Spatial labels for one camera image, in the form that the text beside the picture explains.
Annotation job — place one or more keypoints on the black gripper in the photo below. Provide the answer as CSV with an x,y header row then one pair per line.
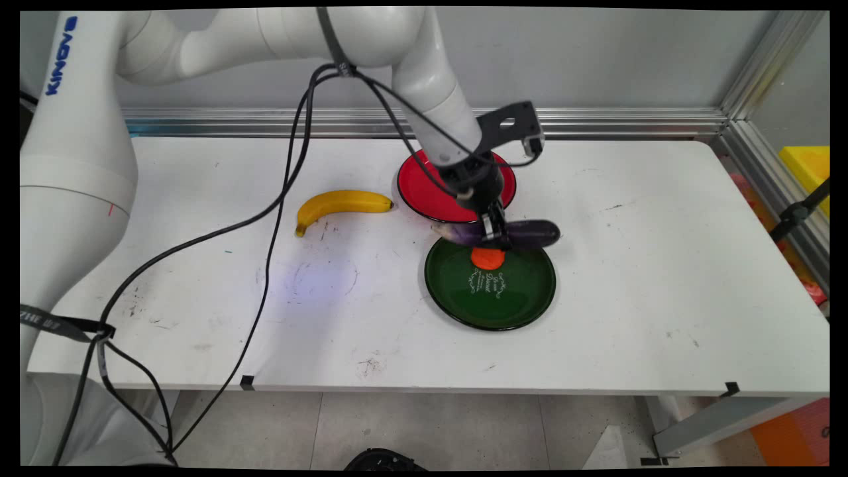
x,y
474,182

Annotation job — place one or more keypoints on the purple eggplant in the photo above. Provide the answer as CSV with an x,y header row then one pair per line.
x,y
533,233

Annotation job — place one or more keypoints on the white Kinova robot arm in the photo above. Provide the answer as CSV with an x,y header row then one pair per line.
x,y
79,165

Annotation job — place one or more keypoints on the orange carrot piece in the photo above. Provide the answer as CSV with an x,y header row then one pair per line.
x,y
488,259

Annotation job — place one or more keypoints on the green round plate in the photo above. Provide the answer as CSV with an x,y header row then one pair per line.
x,y
490,301

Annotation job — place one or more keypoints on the red round plate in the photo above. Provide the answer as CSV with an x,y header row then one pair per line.
x,y
424,192

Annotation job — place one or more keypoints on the yellow banana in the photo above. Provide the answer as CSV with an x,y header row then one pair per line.
x,y
338,201

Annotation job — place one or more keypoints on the black object on floor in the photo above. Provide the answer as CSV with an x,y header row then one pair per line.
x,y
384,460

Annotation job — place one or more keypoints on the black tape marker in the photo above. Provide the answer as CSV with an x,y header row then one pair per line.
x,y
732,389
247,382

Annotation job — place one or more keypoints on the grey slanted table leg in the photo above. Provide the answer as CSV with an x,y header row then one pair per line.
x,y
722,421

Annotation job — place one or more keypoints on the yellow plastic box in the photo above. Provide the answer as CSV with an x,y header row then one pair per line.
x,y
811,169

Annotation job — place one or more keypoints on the orange box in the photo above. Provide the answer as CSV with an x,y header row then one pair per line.
x,y
795,437

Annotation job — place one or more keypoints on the white table leg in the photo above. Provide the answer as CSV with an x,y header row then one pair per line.
x,y
165,414

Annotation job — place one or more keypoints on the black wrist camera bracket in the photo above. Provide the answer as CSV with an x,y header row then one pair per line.
x,y
523,119

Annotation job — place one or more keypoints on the long aluminium frame rail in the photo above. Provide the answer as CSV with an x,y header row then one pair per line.
x,y
629,122

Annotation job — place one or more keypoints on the short aluminium frame rail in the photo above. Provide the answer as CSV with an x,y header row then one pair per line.
x,y
775,185

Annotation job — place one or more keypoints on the aluminium frame post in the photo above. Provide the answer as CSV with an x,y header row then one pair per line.
x,y
768,63

